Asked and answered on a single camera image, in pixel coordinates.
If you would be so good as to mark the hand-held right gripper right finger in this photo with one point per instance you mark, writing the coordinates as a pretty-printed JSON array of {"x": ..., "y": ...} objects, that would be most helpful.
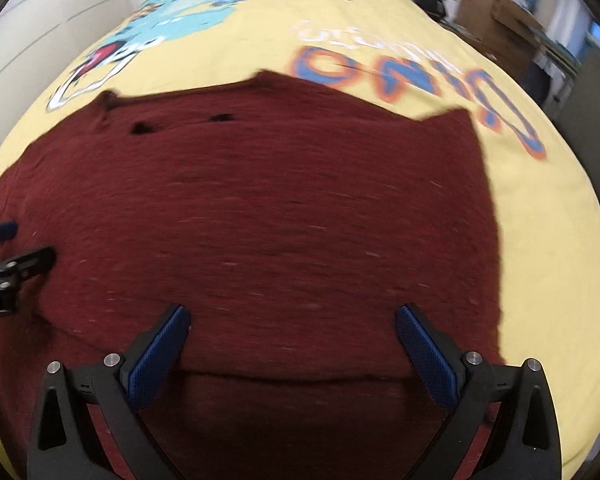
[{"x": 425, "y": 355}]

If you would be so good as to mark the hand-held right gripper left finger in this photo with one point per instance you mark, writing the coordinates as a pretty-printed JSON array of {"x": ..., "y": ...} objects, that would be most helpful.
[{"x": 157, "y": 355}]

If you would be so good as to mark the maroon knit sweater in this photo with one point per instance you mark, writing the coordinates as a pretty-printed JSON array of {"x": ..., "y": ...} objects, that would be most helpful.
[{"x": 280, "y": 210}]

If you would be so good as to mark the yellow printed bedsheet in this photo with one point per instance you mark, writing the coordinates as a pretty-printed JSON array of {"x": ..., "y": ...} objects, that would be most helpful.
[{"x": 555, "y": 260}]

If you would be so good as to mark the white wardrobe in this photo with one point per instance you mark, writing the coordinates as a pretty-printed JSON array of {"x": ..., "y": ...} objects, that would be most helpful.
[{"x": 55, "y": 10}]

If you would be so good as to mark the black backpack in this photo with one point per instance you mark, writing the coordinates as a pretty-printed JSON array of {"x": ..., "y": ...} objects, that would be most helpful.
[{"x": 545, "y": 85}]

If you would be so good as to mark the cardboard box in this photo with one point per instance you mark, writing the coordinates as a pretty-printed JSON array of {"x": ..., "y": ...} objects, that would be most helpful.
[{"x": 500, "y": 20}]

